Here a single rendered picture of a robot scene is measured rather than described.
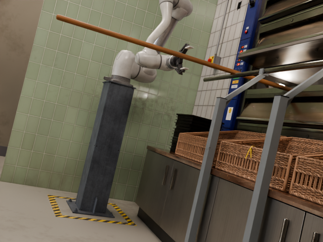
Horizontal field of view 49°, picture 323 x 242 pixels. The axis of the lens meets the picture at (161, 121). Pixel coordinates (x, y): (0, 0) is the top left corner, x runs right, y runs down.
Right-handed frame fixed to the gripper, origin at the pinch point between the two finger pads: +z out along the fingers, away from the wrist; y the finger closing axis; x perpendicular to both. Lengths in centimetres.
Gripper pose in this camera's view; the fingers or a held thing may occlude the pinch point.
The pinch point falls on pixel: (188, 57)
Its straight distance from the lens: 221.8
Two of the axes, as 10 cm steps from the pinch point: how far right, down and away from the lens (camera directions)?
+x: -9.1, -2.2, -3.6
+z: 3.6, 0.5, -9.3
